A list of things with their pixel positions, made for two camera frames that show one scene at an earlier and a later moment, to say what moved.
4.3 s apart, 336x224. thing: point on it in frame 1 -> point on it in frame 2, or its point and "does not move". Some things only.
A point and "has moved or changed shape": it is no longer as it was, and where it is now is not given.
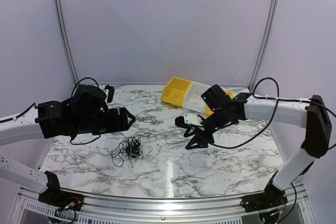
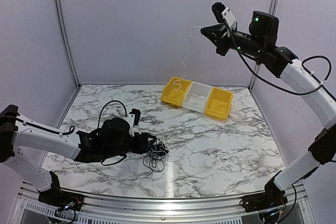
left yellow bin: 174,91 does not move
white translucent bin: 193,99 does not move
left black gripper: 115,126 -> 142,147
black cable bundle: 130,148 has moved or changed shape
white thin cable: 148,153 has moved or changed shape
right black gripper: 201,140 -> 219,38
